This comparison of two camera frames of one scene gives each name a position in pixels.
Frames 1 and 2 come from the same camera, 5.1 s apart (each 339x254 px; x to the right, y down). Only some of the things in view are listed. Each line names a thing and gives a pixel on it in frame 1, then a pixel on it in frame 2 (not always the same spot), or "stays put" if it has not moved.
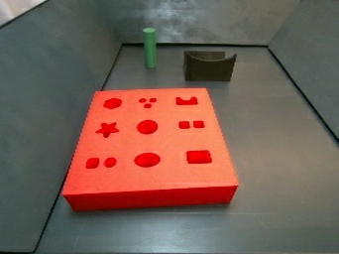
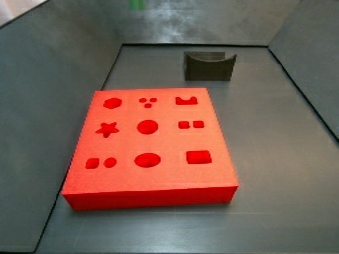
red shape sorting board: x=152 y=152 stays put
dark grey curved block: x=208 y=65 stays put
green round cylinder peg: x=149 y=47 → x=136 y=4
